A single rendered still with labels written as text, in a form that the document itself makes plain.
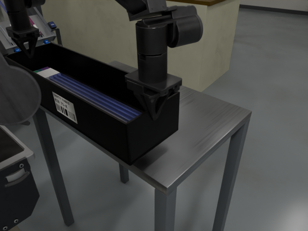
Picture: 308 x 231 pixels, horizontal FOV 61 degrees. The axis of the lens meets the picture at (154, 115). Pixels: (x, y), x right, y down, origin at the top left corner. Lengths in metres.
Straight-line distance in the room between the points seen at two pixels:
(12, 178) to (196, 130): 0.50
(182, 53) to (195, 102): 1.71
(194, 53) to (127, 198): 1.50
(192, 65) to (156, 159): 1.98
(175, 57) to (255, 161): 1.29
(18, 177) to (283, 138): 1.99
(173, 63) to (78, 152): 1.32
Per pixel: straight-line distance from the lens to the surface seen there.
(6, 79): 0.38
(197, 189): 1.70
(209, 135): 0.79
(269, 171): 1.95
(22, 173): 0.63
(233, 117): 0.88
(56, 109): 0.76
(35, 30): 0.94
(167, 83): 0.50
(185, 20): 0.51
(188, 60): 2.61
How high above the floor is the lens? 1.26
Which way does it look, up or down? 33 degrees down
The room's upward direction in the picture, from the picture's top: straight up
